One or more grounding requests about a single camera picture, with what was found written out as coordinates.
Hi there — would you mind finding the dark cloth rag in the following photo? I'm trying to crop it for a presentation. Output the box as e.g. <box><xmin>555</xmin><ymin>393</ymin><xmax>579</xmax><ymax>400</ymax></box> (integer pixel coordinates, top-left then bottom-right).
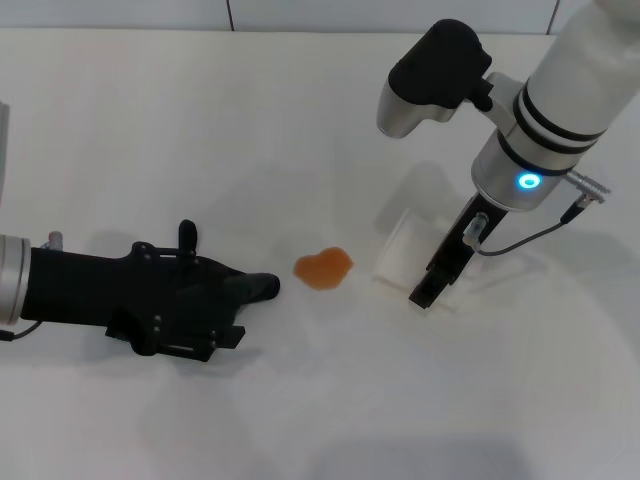
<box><xmin>177</xmin><ymin>218</ymin><xmax>282</xmax><ymax>329</ymax></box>

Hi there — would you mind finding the arm connector cable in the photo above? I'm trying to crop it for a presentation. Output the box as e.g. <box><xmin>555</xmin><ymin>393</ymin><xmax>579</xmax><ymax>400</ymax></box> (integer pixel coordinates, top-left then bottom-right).
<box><xmin>463</xmin><ymin>169</ymin><xmax>614</xmax><ymax>257</ymax></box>
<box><xmin>0</xmin><ymin>230</ymin><xmax>67</xmax><ymax>344</ymax></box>

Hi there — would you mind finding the right wrist camera housing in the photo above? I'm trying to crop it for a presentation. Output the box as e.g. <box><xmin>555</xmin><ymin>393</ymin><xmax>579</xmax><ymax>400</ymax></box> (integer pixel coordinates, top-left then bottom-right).
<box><xmin>376</xmin><ymin>18</ymin><xmax>521</xmax><ymax>139</ymax></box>

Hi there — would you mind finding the right arm connector cable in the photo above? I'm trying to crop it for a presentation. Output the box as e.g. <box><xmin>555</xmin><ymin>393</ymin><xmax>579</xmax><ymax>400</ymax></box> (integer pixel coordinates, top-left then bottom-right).
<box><xmin>463</xmin><ymin>169</ymin><xmax>614</xmax><ymax>257</ymax></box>

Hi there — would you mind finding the left arm connector cable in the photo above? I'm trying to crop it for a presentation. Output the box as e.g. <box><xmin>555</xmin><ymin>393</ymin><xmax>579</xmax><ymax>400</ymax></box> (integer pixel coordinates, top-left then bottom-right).
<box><xmin>0</xmin><ymin>230</ymin><xmax>67</xmax><ymax>344</ymax></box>

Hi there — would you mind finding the white paper cup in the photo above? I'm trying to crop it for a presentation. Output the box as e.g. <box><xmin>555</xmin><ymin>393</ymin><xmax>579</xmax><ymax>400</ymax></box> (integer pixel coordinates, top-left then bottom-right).
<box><xmin>371</xmin><ymin>208</ymin><xmax>462</xmax><ymax>315</ymax></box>

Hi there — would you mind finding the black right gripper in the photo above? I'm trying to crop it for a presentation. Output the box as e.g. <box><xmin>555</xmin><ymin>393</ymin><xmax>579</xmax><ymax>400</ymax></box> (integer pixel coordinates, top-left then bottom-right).
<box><xmin>408</xmin><ymin>191</ymin><xmax>507</xmax><ymax>313</ymax></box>

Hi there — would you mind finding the orange brown liquid stain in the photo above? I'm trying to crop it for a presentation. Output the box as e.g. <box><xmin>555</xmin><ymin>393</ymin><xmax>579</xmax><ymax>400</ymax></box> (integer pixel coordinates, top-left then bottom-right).
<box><xmin>292</xmin><ymin>247</ymin><xmax>356</xmax><ymax>293</ymax></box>

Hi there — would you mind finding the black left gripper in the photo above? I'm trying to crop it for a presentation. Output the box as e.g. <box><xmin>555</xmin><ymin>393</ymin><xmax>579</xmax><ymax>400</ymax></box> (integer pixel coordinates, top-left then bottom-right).
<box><xmin>21</xmin><ymin>240</ymin><xmax>247</xmax><ymax>363</ymax></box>

